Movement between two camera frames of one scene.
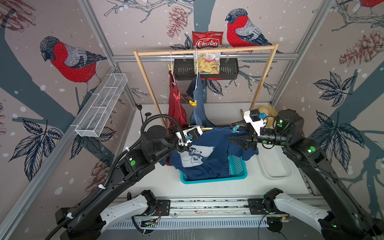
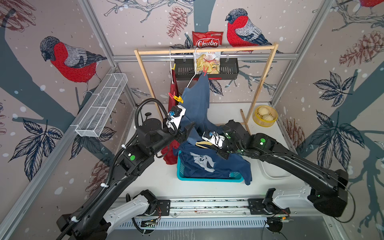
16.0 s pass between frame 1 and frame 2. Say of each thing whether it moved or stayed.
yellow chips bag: stayed
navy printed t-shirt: moved
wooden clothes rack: stayed
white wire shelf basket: stayed
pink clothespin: moved
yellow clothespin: moved
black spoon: stayed
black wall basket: stayed
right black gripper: moved
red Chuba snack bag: stayed
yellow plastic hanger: moved
